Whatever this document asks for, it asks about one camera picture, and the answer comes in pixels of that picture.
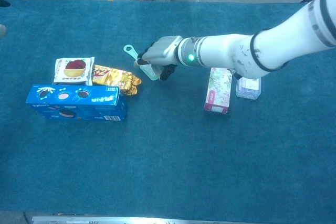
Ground gold foil snack packet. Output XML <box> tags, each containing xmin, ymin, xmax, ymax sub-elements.
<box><xmin>90</xmin><ymin>64</ymin><xmax>142</xmax><ymax>96</ymax></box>

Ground white snack pouch red picture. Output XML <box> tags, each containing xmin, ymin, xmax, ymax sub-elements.
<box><xmin>54</xmin><ymin>56</ymin><xmax>95</xmax><ymax>86</ymax></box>

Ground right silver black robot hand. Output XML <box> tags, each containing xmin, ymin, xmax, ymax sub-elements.
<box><xmin>134</xmin><ymin>35</ymin><xmax>183</xmax><ymax>82</ymax></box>

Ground mint green plastic brush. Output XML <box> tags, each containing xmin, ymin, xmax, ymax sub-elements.
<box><xmin>123</xmin><ymin>45</ymin><xmax>160</xmax><ymax>81</ymax></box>

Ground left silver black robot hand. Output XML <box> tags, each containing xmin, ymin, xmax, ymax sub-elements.
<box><xmin>0</xmin><ymin>0</ymin><xmax>11</xmax><ymax>37</ymax></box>

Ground blue Oreo cookie box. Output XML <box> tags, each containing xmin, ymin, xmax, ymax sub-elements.
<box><xmin>25</xmin><ymin>84</ymin><xmax>129</xmax><ymax>122</ymax></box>

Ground aluminium rail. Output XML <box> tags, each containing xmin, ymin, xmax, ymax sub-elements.
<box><xmin>31</xmin><ymin>215</ymin><xmax>263</xmax><ymax>224</ymax></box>

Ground teal felt table cover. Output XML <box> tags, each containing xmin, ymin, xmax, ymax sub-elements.
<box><xmin>0</xmin><ymin>0</ymin><xmax>336</xmax><ymax>224</ymax></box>

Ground long floral print box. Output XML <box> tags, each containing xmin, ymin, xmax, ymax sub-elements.
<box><xmin>203</xmin><ymin>67</ymin><xmax>233</xmax><ymax>114</ymax></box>

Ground clear plastic box purple contents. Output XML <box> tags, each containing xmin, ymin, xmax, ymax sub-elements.
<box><xmin>235</xmin><ymin>76</ymin><xmax>262</xmax><ymax>101</ymax></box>

